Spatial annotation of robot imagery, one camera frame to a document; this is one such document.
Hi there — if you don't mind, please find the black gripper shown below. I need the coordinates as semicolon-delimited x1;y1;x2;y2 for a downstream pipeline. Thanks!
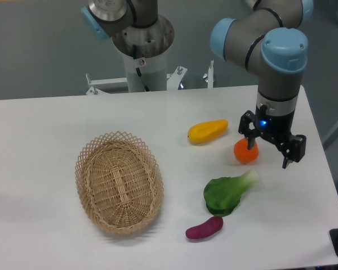
238;101;306;169

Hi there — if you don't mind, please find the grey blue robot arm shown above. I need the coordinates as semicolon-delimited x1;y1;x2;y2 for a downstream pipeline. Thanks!
81;1;313;167

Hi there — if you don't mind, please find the orange toy fruit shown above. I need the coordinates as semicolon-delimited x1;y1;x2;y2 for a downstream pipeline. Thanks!
233;138;259;163

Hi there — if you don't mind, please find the yellow papaya half toy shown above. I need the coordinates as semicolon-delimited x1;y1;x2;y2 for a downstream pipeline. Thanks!
187;119;228;144

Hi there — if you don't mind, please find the green bok choy toy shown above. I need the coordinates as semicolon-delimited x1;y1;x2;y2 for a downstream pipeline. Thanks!
203;170;260;217

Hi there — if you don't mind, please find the purple sweet potato toy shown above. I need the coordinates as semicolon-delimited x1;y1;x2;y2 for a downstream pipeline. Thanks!
185;216;224;240

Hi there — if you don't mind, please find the woven wicker basket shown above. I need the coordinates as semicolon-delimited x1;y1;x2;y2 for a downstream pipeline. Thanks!
75;132;164;235

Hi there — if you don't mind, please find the white metal mounting frame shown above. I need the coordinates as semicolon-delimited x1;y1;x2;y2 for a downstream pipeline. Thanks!
85;60;216;95

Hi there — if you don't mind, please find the black cable on pedestal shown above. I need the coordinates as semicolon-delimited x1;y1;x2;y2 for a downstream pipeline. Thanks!
132;44;151;92

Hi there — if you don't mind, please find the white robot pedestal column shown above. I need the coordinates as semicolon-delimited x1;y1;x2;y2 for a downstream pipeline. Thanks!
112;15;175;93

